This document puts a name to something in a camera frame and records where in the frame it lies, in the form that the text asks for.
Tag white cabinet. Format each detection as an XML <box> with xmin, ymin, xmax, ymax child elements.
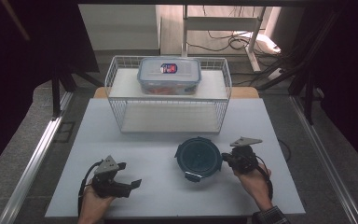
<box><xmin>77</xmin><ymin>4</ymin><xmax>162</xmax><ymax>57</ymax></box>

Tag dark round lid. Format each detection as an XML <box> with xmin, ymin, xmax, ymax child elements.
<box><xmin>173</xmin><ymin>136</ymin><xmax>224</xmax><ymax>183</ymax></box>

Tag white wire shelf rack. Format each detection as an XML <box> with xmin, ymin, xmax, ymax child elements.
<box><xmin>103</xmin><ymin>54</ymin><xmax>233</xmax><ymax>135</ymax></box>

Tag clear plastic food container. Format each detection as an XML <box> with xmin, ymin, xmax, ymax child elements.
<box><xmin>136</xmin><ymin>57</ymin><xmax>202</xmax><ymax>96</ymax></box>

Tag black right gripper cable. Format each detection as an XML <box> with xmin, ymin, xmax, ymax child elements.
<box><xmin>254</xmin><ymin>154</ymin><xmax>275</xmax><ymax>201</ymax></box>

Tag plaid shirt sleeve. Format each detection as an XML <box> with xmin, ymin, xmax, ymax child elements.
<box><xmin>251</xmin><ymin>205</ymin><xmax>292</xmax><ymax>224</ymax></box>

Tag black floor cables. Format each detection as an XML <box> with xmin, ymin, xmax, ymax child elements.
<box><xmin>186</xmin><ymin>6</ymin><xmax>282</xmax><ymax>59</ymax></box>

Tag aluminium rail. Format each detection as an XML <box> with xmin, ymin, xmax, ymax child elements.
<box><xmin>0</xmin><ymin>91</ymin><xmax>75</xmax><ymax>224</ymax></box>
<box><xmin>288</xmin><ymin>94</ymin><xmax>358</xmax><ymax>224</ymax></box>

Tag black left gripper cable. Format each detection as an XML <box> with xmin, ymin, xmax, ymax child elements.
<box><xmin>76</xmin><ymin>160</ymin><xmax>104</xmax><ymax>217</ymax></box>

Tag thin black cable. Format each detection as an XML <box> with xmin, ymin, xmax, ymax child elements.
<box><xmin>277</xmin><ymin>137</ymin><xmax>293</xmax><ymax>163</ymax></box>

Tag black metal stand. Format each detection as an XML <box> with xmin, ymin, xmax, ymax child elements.
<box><xmin>256</xmin><ymin>8</ymin><xmax>344</xmax><ymax>126</ymax></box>
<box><xmin>49</xmin><ymin>60</ymin><xmax>104</xmax><ymax>121</ymax></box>

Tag person's right hand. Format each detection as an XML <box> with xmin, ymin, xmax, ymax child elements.
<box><xmin>232</xmin><ymin>163</ymin><xmax>273</xmax><ymax>202</ymax></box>

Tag person's left hand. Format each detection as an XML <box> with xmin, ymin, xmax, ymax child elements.
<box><xmin>78</xmin><ymin>178</ymin><xmax>117</xmax><ymax>219</ymax></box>

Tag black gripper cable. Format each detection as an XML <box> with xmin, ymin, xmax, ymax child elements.
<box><xmin>76</xmin><ymin>160</ymin><xmax>104</xmax><ymax>217</ymax></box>
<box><xmin>254</xmin><ymin>154</ymin><xmax>275</xmax><ymax>201</ymax></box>

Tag white metal frame stand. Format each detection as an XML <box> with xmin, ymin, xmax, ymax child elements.
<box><xmin>181</xmin><ymin>4</ymin><xmax>268</xmax><ymax>73</ymax></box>

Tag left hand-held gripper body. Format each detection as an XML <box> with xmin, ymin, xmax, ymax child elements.
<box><xmin>90</xmin><ymin>154</ymin><xmax>132</xmax><ymax>200</ymax></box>

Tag wooden board under table top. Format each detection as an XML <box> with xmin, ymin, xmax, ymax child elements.
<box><xmin>92</xmin><ymin>86</ymin><xmax>260</xmax><ymax>100</ymax></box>

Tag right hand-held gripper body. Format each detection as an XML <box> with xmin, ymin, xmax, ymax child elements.
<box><xmin>228</xmin><ymin>136</ymin><xmax>264</xmax><ymax>175</ymax></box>

